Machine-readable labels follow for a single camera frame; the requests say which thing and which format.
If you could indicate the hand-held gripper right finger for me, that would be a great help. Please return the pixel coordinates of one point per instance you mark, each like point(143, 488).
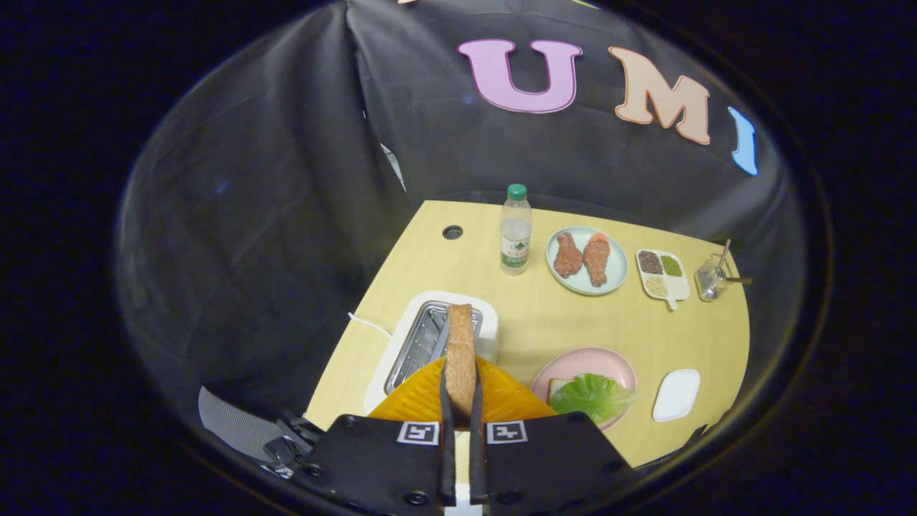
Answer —
point(476, 444)

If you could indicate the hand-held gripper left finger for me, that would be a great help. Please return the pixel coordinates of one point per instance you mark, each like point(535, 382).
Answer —
point(449, 444)

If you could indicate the toasted bread slice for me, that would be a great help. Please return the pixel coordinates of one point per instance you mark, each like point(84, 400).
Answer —
point(461, 358)

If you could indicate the green lettuce leaf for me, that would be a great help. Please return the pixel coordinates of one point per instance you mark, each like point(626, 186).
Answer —
point(591, 398)

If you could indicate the white bread slice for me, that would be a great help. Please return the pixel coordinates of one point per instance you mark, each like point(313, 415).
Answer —
point(557, 387)

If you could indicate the pink plate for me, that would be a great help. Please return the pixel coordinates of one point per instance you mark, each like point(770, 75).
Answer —
point(573, 362)

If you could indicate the white toaster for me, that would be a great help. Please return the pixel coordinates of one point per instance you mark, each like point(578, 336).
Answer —
point(423, 299)

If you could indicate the clear plastic water bottle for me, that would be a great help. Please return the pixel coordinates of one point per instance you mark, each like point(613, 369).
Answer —
point(516, 236)

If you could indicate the black table grommet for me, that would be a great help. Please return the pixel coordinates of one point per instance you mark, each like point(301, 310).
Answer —
point(452, 232)

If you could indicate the grey mesh chair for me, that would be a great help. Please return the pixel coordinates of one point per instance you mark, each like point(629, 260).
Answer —
point(236, 423)

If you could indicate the brown meat piece orange edge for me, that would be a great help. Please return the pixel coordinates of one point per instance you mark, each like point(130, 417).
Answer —
point(596, 258)

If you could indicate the light blue plate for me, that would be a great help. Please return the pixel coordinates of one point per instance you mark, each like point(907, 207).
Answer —
point(617, 265)

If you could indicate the white divided grain dish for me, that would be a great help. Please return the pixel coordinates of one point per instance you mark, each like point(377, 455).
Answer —
point(677, 287)

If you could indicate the clear utensil holder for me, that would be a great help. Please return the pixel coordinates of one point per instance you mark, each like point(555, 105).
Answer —
point(711, 283)

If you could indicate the black backdrop cloth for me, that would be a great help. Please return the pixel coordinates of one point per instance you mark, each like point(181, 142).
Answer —
point(286, 179)

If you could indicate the dark wooden utensil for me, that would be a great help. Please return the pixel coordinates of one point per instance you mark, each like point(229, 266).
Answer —
point(741, 280)

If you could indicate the light wooden utensil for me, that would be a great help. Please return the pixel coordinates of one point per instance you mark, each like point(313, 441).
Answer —
point(725, 254)

